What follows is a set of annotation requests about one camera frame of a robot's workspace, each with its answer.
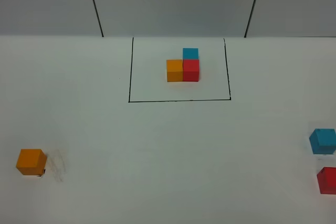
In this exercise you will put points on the template red cube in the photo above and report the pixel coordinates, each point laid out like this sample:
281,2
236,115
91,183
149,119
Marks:
191,70

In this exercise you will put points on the template orange cube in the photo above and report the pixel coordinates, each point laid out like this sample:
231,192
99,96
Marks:
174,70

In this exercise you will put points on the template blue cube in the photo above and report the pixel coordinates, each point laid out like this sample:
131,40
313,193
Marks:
190,54

